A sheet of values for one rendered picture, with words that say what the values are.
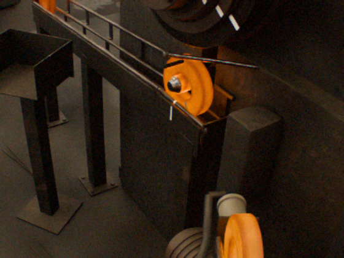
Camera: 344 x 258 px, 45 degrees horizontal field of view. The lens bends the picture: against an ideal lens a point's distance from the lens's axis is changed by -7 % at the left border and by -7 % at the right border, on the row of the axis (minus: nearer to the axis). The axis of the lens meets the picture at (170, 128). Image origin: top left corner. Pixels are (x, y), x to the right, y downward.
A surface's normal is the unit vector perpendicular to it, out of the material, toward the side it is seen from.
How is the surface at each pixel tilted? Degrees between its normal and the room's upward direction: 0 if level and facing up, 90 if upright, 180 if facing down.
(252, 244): 20
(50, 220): 0
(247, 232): 6
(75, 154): 0
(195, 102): 89
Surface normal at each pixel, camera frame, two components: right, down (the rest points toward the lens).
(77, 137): 0.05, -0.81
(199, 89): -0.78, 0.32
